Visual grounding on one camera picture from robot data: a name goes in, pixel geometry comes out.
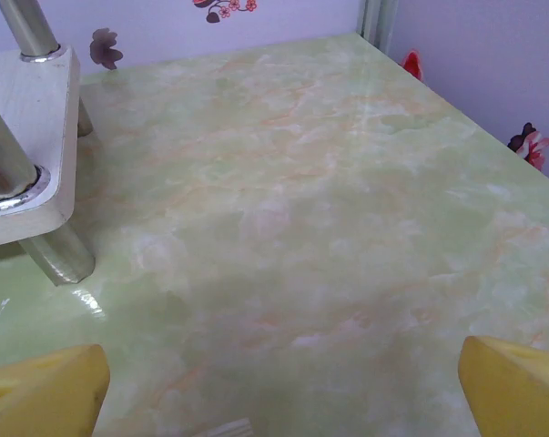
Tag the white two-tier metal-leg shelf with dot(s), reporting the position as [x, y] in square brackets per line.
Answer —
[28, 100]

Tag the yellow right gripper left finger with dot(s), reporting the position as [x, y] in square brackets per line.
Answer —
[42, 396]

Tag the aluminium frame post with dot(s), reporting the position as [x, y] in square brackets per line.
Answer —
[378, 23]

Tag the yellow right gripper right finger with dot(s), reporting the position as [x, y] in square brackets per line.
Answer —
[515, 396]

